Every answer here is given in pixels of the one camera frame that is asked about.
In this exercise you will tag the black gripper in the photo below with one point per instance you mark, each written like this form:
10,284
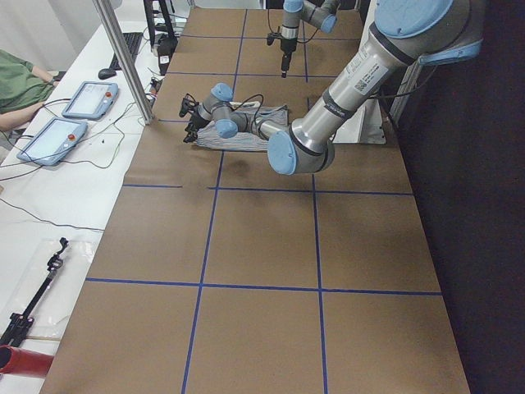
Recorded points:
196,120
286,46

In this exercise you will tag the striped polo shirt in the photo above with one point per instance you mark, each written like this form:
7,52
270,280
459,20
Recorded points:
247,139

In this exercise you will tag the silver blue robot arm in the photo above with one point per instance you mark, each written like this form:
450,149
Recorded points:
401,33
322,17

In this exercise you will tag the black box with label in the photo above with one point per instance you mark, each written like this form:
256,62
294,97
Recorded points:
163,48

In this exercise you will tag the black computer mouse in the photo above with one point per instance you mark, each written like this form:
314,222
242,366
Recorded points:
106,73

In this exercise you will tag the upper teach pendant tablet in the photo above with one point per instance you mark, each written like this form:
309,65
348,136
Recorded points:
91,101

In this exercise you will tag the teach pendant tablet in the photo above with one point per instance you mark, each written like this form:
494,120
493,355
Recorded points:
53,142
91,101

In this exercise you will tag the black keyboard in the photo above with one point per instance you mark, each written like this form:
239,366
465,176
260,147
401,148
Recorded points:
133,41

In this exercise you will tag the lower teach pendant tablet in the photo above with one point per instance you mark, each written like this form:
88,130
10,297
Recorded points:
53,142

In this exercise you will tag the person in green shirt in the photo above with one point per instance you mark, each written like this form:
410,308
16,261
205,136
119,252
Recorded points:
24,90

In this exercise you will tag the red cylinder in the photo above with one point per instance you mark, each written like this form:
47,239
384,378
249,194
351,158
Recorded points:
25,363

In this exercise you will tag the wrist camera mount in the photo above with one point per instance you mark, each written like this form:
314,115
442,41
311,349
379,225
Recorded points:
272,37
188,105

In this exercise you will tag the aluminium frame post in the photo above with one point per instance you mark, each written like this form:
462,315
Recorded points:
115,36

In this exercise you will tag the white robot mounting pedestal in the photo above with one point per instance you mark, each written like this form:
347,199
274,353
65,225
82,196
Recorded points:
365,127

